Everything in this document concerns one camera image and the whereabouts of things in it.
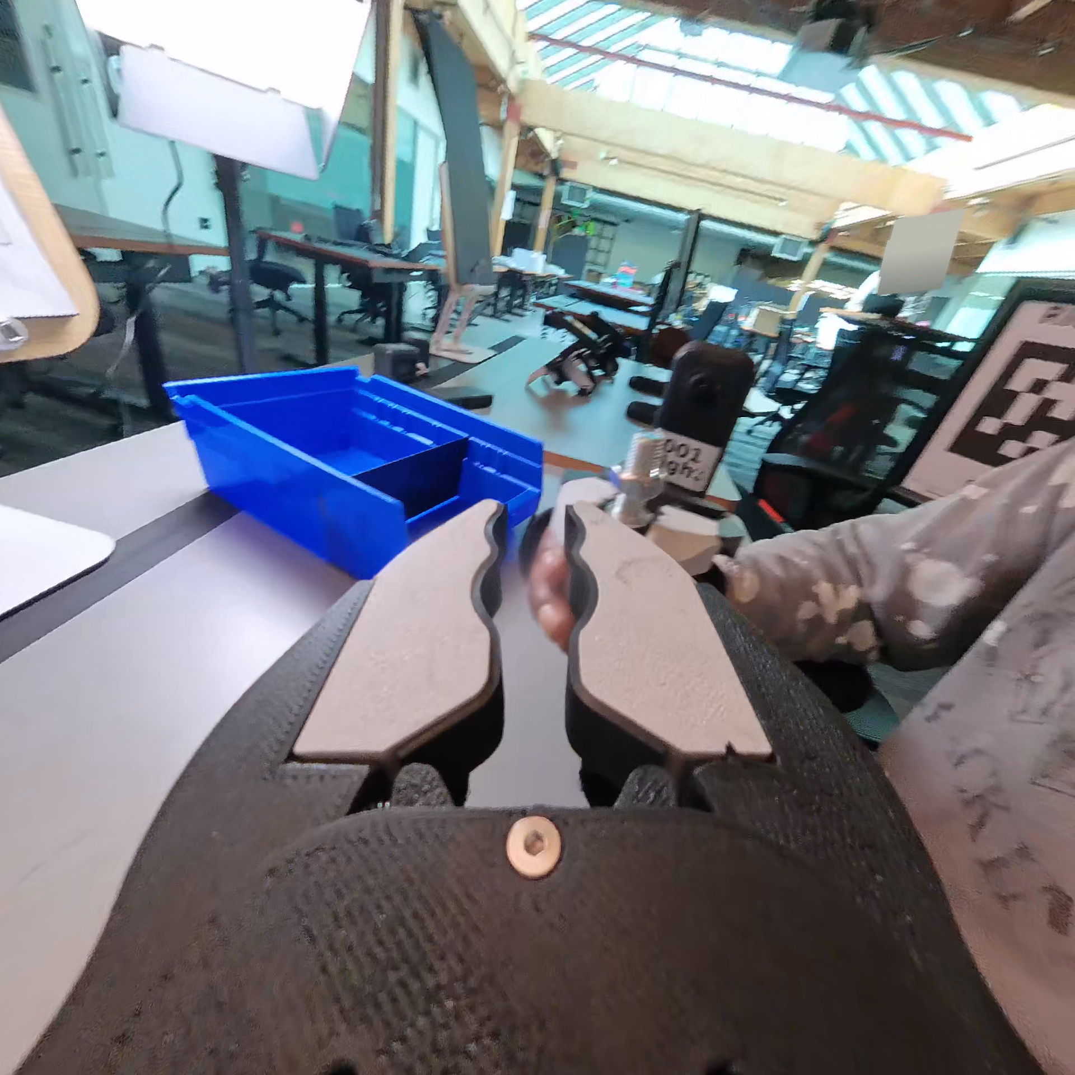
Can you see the black panel on wooden stand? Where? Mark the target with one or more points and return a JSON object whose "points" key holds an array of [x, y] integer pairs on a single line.
{"points": [[462, 151]]}

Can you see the person's torso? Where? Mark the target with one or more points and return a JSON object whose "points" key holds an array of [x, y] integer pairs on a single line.
{"points": [[991, 840]]}

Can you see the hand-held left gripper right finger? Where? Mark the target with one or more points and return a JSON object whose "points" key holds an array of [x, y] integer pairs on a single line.
{"points": [[663, 663]]}

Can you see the small black box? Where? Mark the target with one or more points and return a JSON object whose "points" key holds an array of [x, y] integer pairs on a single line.
{"points": [[401, 361]]}

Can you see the person's right forearm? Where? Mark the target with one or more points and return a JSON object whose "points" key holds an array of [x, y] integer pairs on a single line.
{"points": [[882, 571]]}

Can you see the printed instruction sheet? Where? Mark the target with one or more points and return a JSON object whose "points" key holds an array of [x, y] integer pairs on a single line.
{"points": [[25, 260]]}

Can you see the wooden document stand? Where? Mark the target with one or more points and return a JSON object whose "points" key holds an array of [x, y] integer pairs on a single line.
{"points": [[50, 285]]}

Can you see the black mesh office chair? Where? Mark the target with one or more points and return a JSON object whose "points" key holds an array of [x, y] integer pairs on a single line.
{"points": [[840, 453]]}

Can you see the black white marker board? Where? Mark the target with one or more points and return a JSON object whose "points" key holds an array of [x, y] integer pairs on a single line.
{"points": [[1025, 403]]}

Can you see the white light panel on stand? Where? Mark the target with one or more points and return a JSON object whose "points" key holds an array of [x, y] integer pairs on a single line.
{"points": [[227, 92]]}

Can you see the spare hand-held gripper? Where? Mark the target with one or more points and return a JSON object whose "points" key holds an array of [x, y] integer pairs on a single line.
{"points": [[579, 357]]}

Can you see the silver hex bolt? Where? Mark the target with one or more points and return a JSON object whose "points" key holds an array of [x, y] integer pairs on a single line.
{"points": [[647, 458]]}

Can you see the black monitor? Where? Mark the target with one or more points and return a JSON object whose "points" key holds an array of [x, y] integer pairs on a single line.
{"points": [[684, 260]]}

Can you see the flat black device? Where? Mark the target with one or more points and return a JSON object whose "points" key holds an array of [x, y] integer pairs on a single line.
{"points": [[466, 401]]}

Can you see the wooden edged desk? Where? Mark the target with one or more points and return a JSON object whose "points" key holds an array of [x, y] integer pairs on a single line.
{"points": [[353, 252]]}

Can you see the black bin divider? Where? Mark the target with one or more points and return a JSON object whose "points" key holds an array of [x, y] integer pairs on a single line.
{"points": [[420, 474]]}

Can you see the blue plastic bin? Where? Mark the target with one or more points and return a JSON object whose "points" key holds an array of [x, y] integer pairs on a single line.
{"points": [[277, 453]]}

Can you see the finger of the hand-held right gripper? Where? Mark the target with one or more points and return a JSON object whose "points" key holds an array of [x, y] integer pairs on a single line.
{"points": [[684, 539], [588, 494]]}

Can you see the person's right hand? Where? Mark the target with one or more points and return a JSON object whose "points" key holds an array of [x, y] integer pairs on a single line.
{"points": [[550, 592]]}

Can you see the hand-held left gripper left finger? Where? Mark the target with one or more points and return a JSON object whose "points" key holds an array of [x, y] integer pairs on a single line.
{"points": [[403, 655]]}

